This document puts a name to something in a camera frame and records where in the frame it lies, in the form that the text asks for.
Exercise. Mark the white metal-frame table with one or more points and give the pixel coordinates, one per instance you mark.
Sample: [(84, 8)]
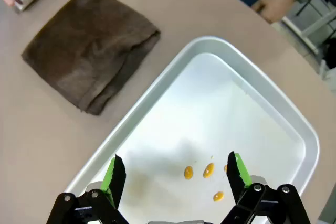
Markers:
[(309, 28)]

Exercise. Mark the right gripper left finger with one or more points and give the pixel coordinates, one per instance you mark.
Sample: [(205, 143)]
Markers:
[(116, 176)]

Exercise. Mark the person's left hand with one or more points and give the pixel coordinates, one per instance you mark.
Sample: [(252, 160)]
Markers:
[(275, 2)]

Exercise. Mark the silver metal tray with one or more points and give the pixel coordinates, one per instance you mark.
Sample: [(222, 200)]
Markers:
[(210, 103)]

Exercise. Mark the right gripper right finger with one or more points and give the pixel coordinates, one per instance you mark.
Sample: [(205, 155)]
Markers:
[(236, 179)]

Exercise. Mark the brown cloth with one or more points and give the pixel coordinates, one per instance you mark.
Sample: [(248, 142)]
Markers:
[(89, 51)]

